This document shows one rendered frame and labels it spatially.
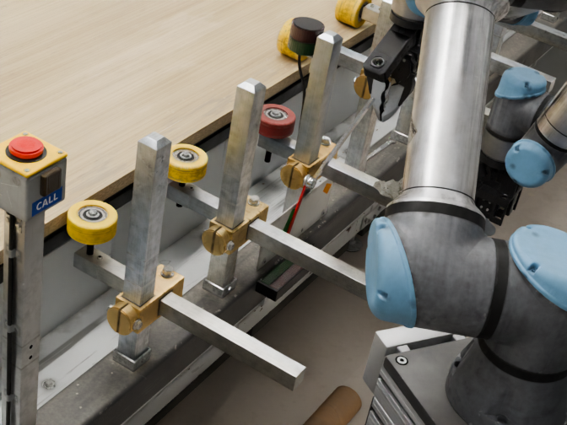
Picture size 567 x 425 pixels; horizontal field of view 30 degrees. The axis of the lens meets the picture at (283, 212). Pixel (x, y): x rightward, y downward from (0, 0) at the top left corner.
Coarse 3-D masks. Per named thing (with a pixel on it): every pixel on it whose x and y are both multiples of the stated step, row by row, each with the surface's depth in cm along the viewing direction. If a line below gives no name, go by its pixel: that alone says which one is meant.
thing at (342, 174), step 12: (264, 144) 208; (276, 144) 207; (288, 144) 206; (288, 156) 207; (336, 168) 202; (348, 168) 202; (336, 180) 203; (348, 180) 201; (360, 180) 200; (372, 180) 200; (360, 192) 201; (372, 192) 199; (384, 204) 199
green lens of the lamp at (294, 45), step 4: (292, 40) 188; (288, 44) 190; (292, 44) 188; (296, 44) 188; (300, 44) 187; (304, 44) 187; (308, 44) 187; (312, 44) 188; (292, 48) 189; (296, 48) 188; (300, 48) 188; (304, 48) 188; (308, 48) 188; (312, 48) 188; (296, 52) 188; (300, 52) 188; (304, 52) 188; (308, 52) 188; (312, 52) 188
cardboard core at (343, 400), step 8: (336, 392) 265; (344, 392) 265; (352, 392) 265; (328, 400) 263; (336, 400) 262; (344, 400) 263; (352, 400) 264; (360, 400) 266; (320, 408) 260; (328, 408) 259; (336, 408) 260; (344, 408) 261; (352, 408) 263; (312, 416) 258; (320, 416) 257; (328, 416) 257; (336, 416) 258; (344, 416) 260; (352, 416) 263; (304, 424) 256; (312, 424) 254; (320, 424) 254; (328, 424) 255; (336, 424) 257; (344, 424) 260
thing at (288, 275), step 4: (292, 268) 200; (296, 268) 200; (300, 268) 201; (284, 272) 199; (288, 272) 199; (292, 272) 199; (296, 272) 199; (280, 276) 198; (284, 276) 198; (288, 276) 198; (292, 276) 198; (276, 280) 196; (280, 280) 197; (284, 280) 197; (288, 280) 197; (272, 284) 195; (276, 284) 195; (280, 284) 196; (276, 288) 194
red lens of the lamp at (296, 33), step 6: (294, 18) 189; (312, 18) 190; (294, 30) 187; (300, 30) 186; (306, 30) 186; (318, 30) 187; (294, 36) 187; (300, 36) 186; (306, 36) 186; (312, 36) 186; (306, 42) 187; (312, 42) 187
